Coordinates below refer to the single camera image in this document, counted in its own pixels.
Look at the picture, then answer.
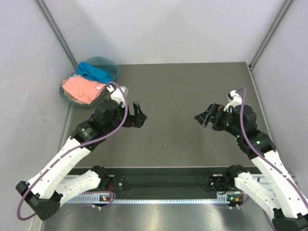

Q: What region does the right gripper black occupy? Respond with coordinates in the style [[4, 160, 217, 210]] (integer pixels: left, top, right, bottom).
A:
[[194, 103, 243, 138]]

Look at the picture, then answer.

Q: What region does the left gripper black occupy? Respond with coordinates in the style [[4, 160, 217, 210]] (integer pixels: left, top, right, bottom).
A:
[[105, 102, 147, 134]]

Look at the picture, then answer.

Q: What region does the pink t shirt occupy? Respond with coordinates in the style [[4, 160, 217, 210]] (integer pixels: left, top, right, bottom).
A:
[[62, 75, 106, 105]]

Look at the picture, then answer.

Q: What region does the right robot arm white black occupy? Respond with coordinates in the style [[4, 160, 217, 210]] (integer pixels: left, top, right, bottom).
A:
[[194, 103, 308, 231]]

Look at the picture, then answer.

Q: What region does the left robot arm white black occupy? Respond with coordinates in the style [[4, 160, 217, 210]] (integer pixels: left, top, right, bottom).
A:
[[16, 99, 147, 221]]

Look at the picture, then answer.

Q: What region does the teal laundry basket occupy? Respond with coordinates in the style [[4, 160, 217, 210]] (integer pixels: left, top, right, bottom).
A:
[[59, 57, 119, 108]]

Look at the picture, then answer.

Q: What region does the blue t shirt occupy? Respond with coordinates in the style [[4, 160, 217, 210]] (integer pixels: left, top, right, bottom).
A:
[[76, 62, 113, 84]]

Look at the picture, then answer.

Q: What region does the beige t shirt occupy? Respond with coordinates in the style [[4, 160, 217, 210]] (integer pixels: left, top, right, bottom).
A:
[[62, 79, 91, 105]]

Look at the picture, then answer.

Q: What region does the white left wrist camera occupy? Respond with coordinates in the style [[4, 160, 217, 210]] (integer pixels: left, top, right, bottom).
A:
[[107, 86, 126, 107]]

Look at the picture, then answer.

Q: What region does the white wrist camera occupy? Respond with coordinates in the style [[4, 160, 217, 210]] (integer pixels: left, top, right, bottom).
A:
[[107, 86, 126, 107], [224, 90, 242, 113]]

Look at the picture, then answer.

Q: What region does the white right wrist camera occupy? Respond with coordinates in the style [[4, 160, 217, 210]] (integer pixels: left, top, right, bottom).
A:
[[224, 90, 242, 113]]

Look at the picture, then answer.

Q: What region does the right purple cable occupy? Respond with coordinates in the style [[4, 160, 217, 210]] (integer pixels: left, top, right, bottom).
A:
[[235, 87, 308, 231]]

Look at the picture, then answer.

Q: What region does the aluminium rail front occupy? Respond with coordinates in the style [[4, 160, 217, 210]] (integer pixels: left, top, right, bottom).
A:
[[62, 174, 299, 193]]

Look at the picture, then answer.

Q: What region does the grey slotted cable duct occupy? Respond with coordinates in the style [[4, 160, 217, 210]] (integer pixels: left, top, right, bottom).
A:
[[66, 193, 244, 205]]

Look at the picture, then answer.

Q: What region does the right aluminium frame post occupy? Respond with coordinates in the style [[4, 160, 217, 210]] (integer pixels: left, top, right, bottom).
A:
[[248, 0, 294, 71]]

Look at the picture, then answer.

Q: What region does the aluminium frame post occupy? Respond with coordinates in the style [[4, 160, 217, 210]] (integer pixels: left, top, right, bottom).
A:
[[248, 0, 294, 71], [34, 0, 78, 69]]

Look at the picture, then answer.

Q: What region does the left aluminium frame post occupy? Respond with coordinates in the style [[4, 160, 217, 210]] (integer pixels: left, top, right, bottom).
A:
[[34, 0, 78, 69]]

